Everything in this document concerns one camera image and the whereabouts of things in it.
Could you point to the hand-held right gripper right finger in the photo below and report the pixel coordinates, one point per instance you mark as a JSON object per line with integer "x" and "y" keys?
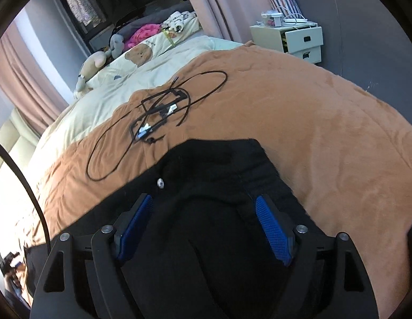
{"x": 274, "y": 232}

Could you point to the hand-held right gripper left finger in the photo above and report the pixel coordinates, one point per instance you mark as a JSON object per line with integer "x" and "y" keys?
{"x": 134, "y": 226}

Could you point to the black pants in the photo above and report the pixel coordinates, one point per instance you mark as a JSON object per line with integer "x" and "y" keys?
{"x": 206, "y": 189}

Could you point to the brown fleece blanket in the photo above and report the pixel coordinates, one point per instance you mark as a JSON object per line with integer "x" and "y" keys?
{"x": 292, "y": 106}

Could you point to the cream bear print quilt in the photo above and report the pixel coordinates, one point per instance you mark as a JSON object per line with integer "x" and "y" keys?
{"x": 103, "y": 93}

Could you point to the beige plush toy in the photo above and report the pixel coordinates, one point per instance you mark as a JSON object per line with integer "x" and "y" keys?
{"x": 93, "y": 63}

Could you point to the grey elephant plush toy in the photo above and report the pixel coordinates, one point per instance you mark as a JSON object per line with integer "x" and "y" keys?
{"x": 116, "y": 43}

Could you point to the pink window curtain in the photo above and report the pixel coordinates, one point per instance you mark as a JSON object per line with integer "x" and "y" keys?
{"x": 23, "y": 73}

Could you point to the pink fluffy cloth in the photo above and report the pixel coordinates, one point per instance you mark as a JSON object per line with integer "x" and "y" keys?
{"x": 143, "y": 33}

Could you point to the cream nightstand with drawers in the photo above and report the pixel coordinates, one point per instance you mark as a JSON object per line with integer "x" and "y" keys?
{"x": 305, "y": 38}

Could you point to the dark grey bedding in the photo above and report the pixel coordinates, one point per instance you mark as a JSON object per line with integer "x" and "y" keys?
{"x": 152, "y": 18}

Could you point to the white black spotted cloth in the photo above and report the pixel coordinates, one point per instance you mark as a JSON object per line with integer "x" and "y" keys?
{"x": 179, "y": 20}

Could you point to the white small device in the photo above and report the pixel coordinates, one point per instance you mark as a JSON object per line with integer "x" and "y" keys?
{"x": 271, "y": 16}

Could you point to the floral hanging garment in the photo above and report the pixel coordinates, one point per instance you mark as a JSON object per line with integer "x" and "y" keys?
{"x": 79, "y": 0}

